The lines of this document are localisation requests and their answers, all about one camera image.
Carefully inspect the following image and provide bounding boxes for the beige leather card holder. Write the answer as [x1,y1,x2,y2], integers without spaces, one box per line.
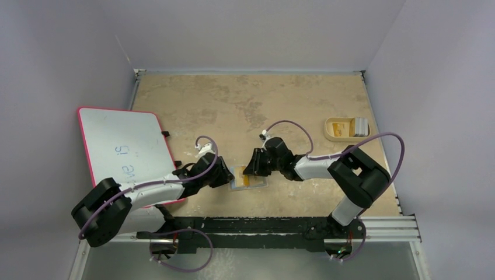
[230,166,269,191]

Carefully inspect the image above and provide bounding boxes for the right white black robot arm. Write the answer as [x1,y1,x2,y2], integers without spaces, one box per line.
[243,137,391,237]

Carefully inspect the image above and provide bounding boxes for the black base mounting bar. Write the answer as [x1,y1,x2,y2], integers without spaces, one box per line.
[136,206,366,256]

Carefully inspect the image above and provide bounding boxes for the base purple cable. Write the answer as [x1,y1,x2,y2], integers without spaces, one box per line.
[329,218,368,264]
[149,227,215,274]

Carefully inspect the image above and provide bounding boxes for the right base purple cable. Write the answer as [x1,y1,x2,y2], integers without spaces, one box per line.
[329,218,368,264]

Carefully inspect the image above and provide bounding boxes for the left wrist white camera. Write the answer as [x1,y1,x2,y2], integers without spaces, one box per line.
[195,142,215,158]

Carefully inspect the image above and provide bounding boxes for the white pink-framed whiteboard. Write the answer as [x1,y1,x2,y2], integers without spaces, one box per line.
[78,107,176,185]

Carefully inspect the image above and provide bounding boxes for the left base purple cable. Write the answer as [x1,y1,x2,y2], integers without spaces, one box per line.
[149,227,215,274]

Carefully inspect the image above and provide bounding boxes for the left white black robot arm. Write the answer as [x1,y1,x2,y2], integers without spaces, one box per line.
[71,152,235,247]

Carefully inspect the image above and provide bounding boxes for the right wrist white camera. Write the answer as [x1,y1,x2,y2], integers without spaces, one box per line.
[259,129,272,143]

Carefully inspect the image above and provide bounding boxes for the wrist white camera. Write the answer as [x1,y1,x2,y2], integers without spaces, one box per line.
[259,129,272,143]
[195,142,215,158]

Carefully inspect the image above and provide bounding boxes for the cream oval tray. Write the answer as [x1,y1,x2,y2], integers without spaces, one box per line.
[323,117,371,142]

